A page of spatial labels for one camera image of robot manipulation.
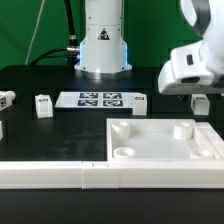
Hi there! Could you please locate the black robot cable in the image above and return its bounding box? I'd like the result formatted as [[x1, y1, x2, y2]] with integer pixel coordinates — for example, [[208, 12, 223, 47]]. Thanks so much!
[[29, 0, 82, 66]]

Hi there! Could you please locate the white front fence wall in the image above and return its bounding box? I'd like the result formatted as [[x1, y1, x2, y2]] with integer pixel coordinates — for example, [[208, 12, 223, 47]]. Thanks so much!
[[0, 161, 224, 189]]

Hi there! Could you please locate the white right fence wall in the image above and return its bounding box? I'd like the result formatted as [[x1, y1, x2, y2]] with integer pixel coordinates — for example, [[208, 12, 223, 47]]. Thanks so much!
[[198, 122, 224, 160]]

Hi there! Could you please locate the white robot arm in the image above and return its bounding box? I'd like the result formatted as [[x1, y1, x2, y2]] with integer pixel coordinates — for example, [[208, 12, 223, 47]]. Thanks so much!
[[75, 0, 224, 95]]

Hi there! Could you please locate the white square tabletop part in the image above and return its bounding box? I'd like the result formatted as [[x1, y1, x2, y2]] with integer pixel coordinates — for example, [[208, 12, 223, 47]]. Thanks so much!
[[106, 119, 223, 161]]

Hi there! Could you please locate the thin white cable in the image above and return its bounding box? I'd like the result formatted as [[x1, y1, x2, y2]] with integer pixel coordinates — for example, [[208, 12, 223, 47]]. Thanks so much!
[[24, 0, 47, 66]]

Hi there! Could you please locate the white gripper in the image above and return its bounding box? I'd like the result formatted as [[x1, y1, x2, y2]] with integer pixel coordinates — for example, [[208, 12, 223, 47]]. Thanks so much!
[[158, 41, 224, 95]]

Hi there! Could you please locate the white fence wall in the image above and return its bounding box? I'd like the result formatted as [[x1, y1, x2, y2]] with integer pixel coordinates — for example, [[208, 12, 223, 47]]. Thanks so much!
[[0, 161, 224, 189], [198, 122, 224, 160]]

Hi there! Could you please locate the white base tag plate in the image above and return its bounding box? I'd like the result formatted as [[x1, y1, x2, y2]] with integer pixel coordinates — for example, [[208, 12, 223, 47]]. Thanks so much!
[[55, 92, 134, 109]]

